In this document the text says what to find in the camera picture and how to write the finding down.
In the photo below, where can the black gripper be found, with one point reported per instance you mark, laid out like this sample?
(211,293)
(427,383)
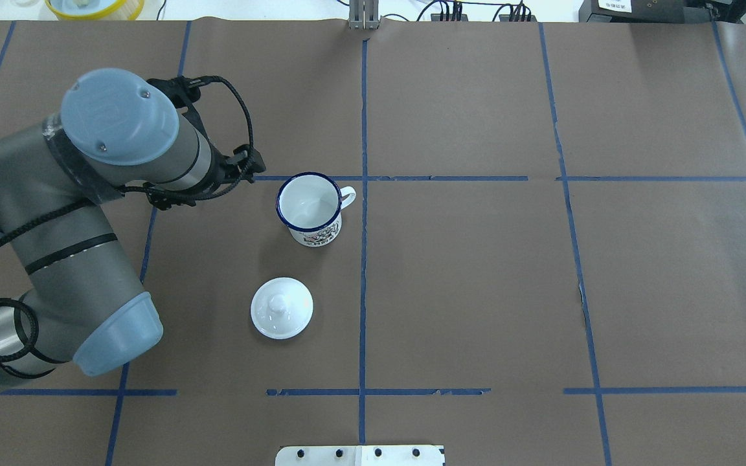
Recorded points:
(217,169)

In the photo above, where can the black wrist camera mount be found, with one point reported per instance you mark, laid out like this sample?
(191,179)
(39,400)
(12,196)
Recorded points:
(183,92)

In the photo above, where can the black cable plugs right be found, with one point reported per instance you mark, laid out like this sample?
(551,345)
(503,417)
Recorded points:
(513,13)

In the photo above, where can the white enamel mug lid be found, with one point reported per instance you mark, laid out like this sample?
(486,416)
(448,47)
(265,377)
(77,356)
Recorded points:
(282,308)

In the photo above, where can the black equipment box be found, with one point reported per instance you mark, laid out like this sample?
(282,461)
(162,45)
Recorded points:
(670,12)

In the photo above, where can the grey metal clamp bracket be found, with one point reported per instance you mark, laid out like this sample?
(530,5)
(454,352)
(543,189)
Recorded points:
(363,14)

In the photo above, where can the black cable plugs left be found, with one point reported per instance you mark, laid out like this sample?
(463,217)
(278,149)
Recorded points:
(444,11)

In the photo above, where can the black cable plugs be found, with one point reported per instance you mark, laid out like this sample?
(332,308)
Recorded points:
(444,11)
(513,13)

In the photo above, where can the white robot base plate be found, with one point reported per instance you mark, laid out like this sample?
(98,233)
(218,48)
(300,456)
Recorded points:
(361,455)

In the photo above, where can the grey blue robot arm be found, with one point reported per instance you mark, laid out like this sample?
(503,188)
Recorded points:
(177,141)

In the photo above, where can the white enamel mug blue rim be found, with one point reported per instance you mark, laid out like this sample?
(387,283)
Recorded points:
(310,205)

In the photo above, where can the yellow round container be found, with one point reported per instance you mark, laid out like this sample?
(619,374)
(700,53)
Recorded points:
(96,10)

